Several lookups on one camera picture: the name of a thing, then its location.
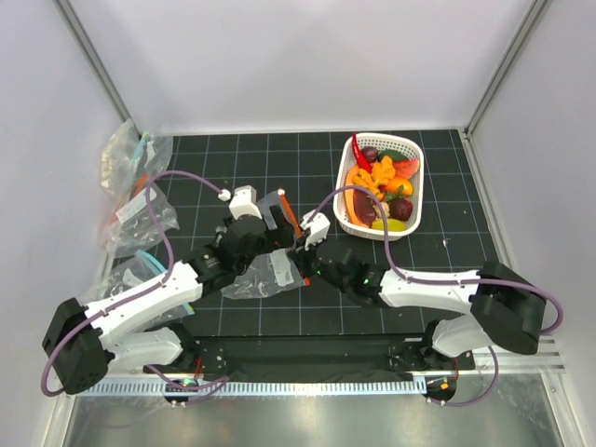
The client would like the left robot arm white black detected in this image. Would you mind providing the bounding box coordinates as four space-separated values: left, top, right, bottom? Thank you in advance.
41 205 295 397

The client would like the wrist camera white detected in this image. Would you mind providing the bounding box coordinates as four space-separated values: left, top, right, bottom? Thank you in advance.
300 210 331 251
228 185 262 220

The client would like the yellow orange ginger root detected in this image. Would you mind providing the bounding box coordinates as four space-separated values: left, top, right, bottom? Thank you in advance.
350 156 396 198

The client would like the aluminium frame rail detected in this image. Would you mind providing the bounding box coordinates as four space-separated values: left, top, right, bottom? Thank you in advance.
464 0 551 140
52 0 142 137

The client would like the watermelon slice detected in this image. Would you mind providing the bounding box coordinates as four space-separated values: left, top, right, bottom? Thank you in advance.
393 159 420 180

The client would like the yellow lemon slice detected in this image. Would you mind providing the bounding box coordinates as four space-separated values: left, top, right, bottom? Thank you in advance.
371 218 407 232

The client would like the black grid cutting mat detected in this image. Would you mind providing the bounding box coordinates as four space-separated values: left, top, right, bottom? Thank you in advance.
86 129 526 341

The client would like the dark red meat slice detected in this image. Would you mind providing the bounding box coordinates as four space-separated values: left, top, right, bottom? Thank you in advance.
353 190 378 227

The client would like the white perforated plastic basket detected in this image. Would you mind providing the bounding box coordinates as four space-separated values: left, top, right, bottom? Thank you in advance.
332 132 425 241

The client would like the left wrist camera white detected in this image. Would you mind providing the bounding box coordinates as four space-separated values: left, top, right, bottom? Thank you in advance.
228 185 262 220

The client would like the red chili pepper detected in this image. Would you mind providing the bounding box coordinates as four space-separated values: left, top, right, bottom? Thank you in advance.
351 132 373 173

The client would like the clear bag with white label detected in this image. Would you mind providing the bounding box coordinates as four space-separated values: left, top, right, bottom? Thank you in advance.
103 175 180 259

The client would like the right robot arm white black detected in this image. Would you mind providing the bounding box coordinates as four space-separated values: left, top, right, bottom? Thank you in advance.
289 237 547 369

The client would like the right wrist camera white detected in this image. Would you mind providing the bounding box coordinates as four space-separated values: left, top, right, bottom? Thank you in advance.
300 210 331 251

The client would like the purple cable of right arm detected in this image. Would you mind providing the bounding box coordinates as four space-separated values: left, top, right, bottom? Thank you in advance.
305 184 565 409

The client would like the dark red passion fruit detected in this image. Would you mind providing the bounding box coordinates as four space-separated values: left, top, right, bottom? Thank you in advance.
388 197 413 222

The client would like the clear zip bag orange zipper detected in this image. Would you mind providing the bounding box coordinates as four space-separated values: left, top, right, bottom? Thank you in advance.
222 188 306 300

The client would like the dark purple plum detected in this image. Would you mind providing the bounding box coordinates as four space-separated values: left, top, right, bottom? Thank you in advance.
361 146 379 163

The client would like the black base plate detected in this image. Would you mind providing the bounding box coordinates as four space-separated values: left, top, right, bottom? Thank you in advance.
162 333 474 380

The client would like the aluminium frame rail right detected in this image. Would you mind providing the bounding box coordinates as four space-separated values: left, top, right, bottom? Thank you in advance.
464 0 551 140

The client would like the aluminium frame rail left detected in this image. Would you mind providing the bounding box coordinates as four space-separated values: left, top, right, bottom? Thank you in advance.
52 0 142 137

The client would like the slotted aluminium cable duct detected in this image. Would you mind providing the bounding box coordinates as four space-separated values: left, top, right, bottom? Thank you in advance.
80 376 427 398

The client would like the orange papaya slice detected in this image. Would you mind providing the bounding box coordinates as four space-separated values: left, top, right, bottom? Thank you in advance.
344 165 361 225

